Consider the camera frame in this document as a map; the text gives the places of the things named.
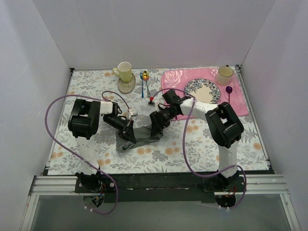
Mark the round woven coaster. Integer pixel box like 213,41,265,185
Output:
117,74,136,94

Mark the yellow-green mug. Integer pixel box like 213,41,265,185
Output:
113,62,132,83

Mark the floral tablecloth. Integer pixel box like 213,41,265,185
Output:
49,67,270,174

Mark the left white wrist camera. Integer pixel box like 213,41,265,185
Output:
128,109,138,119

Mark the gold bowl spoon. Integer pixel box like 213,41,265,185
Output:
142,71,151,98

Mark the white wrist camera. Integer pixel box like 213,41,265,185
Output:
148,97,157,107
128,109,138,119

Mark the purple spoon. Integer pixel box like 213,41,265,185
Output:
226,86,233,103

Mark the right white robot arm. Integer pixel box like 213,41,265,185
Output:
149,88,244,192

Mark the blue floral plate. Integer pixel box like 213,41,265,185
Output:
184,78,220,104

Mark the cream mug dark rim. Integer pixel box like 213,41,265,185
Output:
215,65,234,86

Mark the purple cable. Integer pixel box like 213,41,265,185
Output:
45,90,132,215
150,88,247,210

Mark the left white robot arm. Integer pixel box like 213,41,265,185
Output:
68,99,137,193

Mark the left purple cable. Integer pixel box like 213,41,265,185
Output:
45,90,132,215

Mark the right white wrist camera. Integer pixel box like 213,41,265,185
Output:
148,97,157,107

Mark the pink floral placemat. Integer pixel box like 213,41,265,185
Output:
161,68,249,116

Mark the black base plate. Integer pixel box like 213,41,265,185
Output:
75,172,244,203

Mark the grey cloth napkin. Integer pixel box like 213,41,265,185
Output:
116,125,163,152

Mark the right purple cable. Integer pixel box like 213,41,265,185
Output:
150,88,247,210

